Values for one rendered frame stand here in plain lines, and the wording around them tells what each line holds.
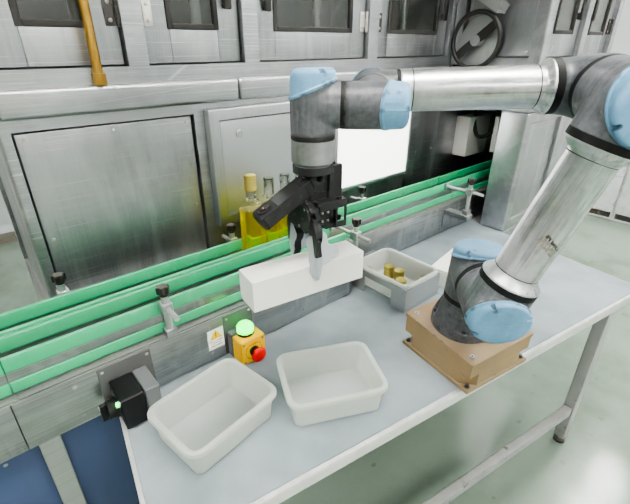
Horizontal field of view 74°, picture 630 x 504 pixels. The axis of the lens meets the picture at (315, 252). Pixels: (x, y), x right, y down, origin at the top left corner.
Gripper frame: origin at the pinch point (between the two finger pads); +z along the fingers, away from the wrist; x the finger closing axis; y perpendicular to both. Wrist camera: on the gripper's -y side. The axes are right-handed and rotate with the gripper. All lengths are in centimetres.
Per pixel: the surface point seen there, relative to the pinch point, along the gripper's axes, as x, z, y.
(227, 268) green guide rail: 34.0, 14.7, -4.0
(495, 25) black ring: 53, -45, 114
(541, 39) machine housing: 38, -40, 120
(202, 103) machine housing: 55, -25, 1
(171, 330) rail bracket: 21.0, 19.2, -22.8
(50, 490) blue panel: 19, 49, -54
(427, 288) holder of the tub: 16, 30, 53
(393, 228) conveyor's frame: 45, 22, 64
